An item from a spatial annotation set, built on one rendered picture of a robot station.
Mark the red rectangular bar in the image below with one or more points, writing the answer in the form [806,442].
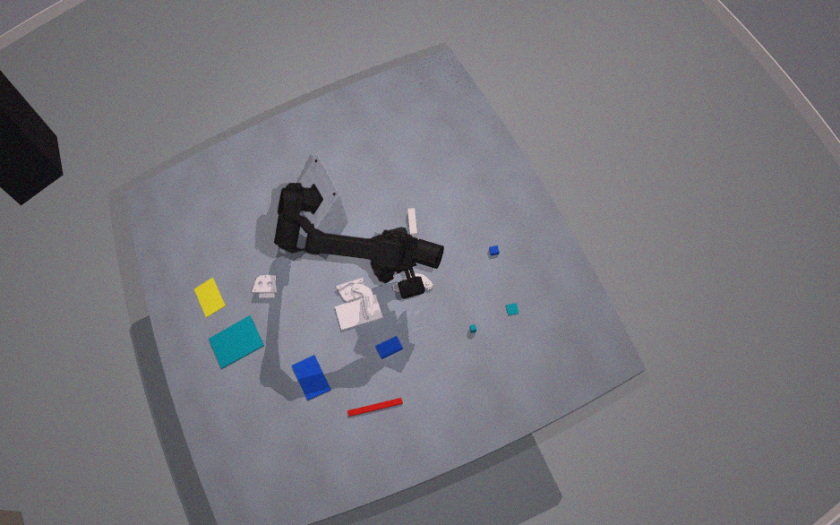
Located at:
[381,405]

